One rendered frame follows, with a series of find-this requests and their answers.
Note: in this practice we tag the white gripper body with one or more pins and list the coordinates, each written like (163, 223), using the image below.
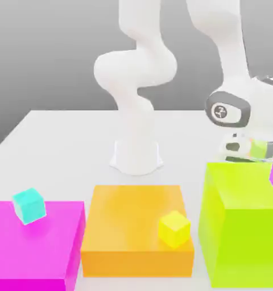
(237, 159)

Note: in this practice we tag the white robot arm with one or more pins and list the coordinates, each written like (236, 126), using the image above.
(136, 68)

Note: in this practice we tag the small yellow cube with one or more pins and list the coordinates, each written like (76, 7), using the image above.
(174, 228)

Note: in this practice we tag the small cyan cube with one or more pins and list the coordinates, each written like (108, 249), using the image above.
(29, 205)

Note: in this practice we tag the large lime green box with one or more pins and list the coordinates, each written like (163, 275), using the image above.
(245, 238)

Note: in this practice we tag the large orange box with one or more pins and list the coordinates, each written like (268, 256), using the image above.
(127, 227)

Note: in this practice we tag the large magenta box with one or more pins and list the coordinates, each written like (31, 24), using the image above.
(36, 250)

